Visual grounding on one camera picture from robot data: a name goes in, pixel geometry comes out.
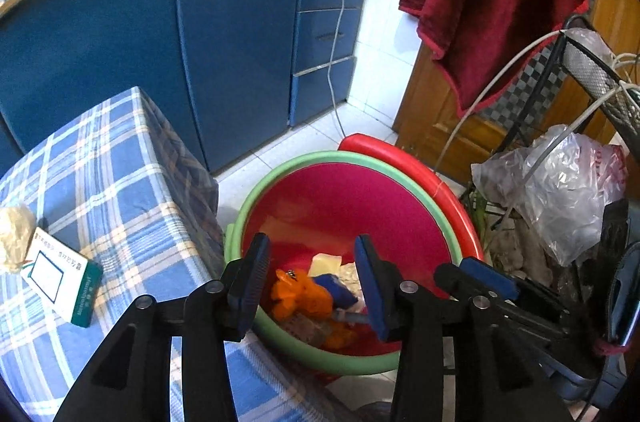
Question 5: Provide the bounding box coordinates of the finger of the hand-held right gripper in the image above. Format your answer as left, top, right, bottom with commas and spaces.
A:
460, 256, 519, 301
434, 263, 481, 300

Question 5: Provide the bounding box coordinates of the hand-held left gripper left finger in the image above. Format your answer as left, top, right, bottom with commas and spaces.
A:
52, 232, 272, 422

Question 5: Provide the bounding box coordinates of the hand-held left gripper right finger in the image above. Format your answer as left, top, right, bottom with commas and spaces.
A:
354, 233, 571, 422

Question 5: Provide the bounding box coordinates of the white tissue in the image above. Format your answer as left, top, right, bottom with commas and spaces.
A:
340, 261, 365, 295
0, 206, 38, 274

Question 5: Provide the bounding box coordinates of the blue cloth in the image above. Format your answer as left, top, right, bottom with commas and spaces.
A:
315, 275, 360, 309

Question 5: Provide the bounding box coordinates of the orange plastic bag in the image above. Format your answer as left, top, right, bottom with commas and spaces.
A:
322, 321, 358, 350
271, 269, 333, 320

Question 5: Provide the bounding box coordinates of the red basin with green rim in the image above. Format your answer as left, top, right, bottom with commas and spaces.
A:
223, 151, 463, 375

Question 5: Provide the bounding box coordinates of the white curved tube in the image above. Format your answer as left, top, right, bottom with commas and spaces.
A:
504, 82, 640, 224
432, 30, 571, 173

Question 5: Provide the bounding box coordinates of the clear plastic bag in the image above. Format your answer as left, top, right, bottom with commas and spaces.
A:
472, 125, 628, 268

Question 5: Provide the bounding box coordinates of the red outer basin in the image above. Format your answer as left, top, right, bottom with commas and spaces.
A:
337, 133, 486, 263

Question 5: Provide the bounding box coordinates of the blue plaid tablecloth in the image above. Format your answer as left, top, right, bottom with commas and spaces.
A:
0, 86, 351, 422

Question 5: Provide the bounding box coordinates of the wooden door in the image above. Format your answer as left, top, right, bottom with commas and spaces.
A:
392, 0, 640, 168

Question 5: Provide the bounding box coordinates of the black white checkered cloth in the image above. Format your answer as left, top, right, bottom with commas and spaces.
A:
480, 47, 571, 123

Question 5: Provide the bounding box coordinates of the teal medicine box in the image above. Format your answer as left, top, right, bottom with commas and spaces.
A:
20, 227, 104, 328

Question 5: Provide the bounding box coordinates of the black metal rack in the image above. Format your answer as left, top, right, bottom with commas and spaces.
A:
460, 15, 640, 403

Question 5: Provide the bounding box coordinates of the blue kitchen base cabinet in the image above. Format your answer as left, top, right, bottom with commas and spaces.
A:
0, 0, 383, 183

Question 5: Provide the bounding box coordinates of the white power cable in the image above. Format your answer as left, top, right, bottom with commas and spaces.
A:
292, 0, 358, 140

